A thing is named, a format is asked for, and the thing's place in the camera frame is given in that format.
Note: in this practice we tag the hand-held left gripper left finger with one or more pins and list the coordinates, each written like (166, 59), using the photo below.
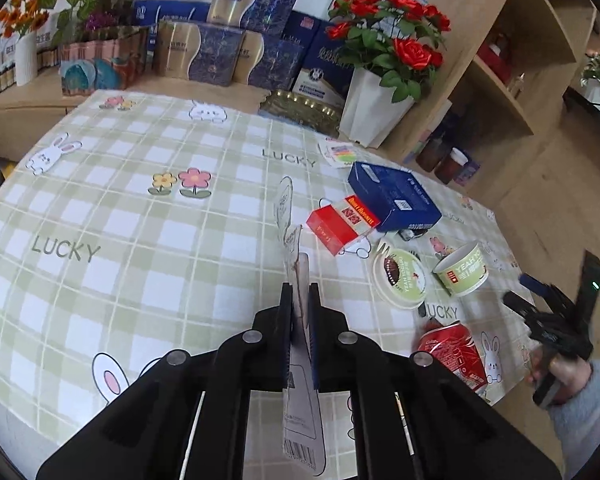
(286, 350)

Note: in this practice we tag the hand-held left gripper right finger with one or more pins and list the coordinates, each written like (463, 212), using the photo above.
(314, 360)

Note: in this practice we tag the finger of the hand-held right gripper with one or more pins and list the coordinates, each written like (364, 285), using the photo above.
(532, 281)
(520, 302)

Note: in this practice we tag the green yogurt cup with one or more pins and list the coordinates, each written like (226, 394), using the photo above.
(462, 272)

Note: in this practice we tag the crushed red soda can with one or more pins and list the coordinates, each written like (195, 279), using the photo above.
(452, 352)

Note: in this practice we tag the clear plastic wrapper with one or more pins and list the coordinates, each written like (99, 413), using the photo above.
(290, 240)

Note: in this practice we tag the green yogurt cup lid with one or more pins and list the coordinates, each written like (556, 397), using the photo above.
(397, 277)

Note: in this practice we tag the small black object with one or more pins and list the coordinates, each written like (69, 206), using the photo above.
(412, 234)

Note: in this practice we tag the red cigarette box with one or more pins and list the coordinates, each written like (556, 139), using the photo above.
(337, 227)

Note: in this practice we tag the blue cardboard box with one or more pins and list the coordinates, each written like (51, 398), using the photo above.
(395, 195)

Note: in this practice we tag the colourful sticky note card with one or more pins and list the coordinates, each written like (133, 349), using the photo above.
(342, 152)

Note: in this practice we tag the person's right forearm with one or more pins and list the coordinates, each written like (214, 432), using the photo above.
(585, 420)

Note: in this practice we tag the person's right hand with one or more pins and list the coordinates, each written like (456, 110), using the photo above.
(567, 375)

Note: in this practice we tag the small blue purple box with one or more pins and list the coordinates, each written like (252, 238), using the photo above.
(469, 172)

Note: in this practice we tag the brown jar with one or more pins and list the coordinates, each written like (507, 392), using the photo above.
(450, 167)
(430, 152)

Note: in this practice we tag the black counter shelf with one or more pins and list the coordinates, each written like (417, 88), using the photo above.
(592, 107)

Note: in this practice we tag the glass perfume bottle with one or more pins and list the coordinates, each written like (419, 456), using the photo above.
(517, 87)

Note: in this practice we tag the green checkered rabbit tablecloth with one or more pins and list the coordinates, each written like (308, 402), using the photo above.
(130, 210)

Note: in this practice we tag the red basket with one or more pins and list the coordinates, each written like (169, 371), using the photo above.
(492, 57)

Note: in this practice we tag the red roses in white vase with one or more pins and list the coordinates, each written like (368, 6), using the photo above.
(375, 105)

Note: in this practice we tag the dark glass tray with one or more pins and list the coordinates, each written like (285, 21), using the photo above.
(300, 110)

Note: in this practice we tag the wooden shelf unit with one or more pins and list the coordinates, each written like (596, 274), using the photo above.
(535, 25)

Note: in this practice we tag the navy white milk powder box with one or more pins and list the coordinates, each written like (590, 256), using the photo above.
(320, 75)

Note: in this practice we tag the gold navy gift box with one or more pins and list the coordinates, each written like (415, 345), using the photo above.
(265, 7)
(210, 55)
(275, 60)

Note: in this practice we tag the navy box with red label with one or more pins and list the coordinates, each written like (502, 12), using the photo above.
(302, 27)

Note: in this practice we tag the teal orange scalloped box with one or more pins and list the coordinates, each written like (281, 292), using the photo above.
(105, 67)

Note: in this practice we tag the blue white carton box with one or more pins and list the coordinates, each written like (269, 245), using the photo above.
(175, 12)

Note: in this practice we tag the low wooden cabinet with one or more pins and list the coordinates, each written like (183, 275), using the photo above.
(10, 105)

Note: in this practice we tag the orange flowers in white vase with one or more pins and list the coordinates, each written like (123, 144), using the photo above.
(26, 60)

